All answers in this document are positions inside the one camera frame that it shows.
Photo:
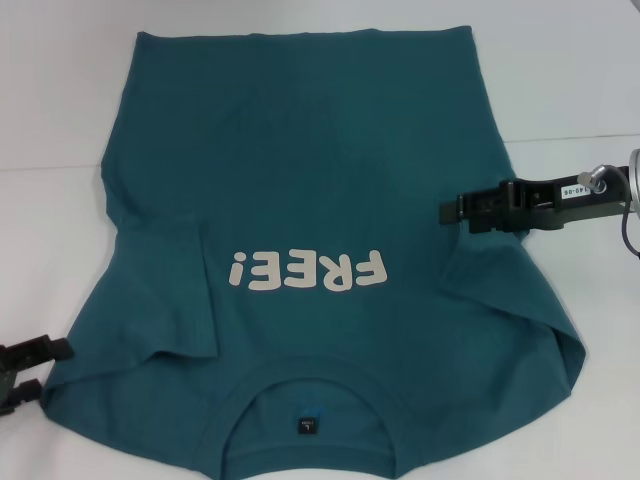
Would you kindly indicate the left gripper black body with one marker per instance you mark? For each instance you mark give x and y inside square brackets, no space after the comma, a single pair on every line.
[7,380]

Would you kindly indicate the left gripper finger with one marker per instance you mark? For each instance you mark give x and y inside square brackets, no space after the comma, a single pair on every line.
[45,349]
[29,392]

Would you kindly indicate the teal t-shirt with FREE! print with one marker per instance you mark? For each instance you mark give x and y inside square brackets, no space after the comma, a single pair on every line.
[310,150]

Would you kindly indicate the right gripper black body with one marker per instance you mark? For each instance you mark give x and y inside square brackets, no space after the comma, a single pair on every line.
[545,202]

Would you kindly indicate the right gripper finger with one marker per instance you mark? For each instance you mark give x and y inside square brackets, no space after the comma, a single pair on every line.
[457,209]

